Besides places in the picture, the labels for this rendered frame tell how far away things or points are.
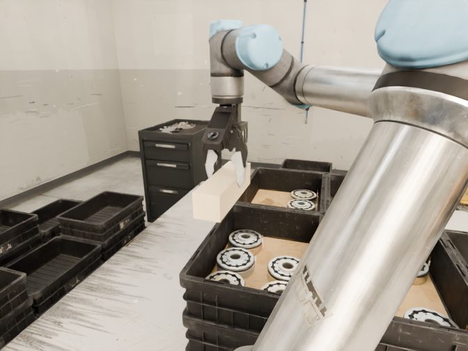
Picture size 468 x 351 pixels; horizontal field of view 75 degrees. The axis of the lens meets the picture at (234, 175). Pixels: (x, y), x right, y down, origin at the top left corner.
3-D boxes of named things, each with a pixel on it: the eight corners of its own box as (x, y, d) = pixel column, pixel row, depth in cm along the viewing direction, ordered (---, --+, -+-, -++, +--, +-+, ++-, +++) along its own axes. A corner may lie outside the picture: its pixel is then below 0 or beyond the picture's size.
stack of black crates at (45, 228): (56, 283, 182) (44, 232, 171) (18, 273, 191) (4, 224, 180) (102, 247, 218) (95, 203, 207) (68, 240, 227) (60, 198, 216)
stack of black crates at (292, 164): (326, 210, 274) (332, 162, 259) (326, 226, 247) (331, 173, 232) (282, 205, 285) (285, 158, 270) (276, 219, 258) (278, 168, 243)
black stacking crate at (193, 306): (315, 354, 62) (320, 308, 58) (180, 321, 70) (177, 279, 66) (320, 248, 97) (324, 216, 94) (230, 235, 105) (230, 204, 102)
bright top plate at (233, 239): (255, 251, 88) (255, 249, 87) (223, 243, 92) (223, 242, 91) (266, 235, 96) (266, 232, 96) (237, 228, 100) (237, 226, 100)
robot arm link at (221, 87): (238, 77, 64) (202, 76, 66) (238, 99, 65) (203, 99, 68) (248, 76, 71) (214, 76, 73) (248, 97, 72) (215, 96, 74)
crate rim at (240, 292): (320, 316, 58) (321, 306, 57) (176, 286, 66) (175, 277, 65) (324, 221, 94) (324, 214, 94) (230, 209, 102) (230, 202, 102)
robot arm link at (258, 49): (304, 49, 57) (271, 52, 67) (262, 11, 51) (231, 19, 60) (285, 88, 58) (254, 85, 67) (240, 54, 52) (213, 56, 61)
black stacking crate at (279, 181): (320, 247, 98) (324, 215, 94) (231, 234, 106) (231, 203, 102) (323, 198, 134) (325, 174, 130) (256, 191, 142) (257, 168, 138)
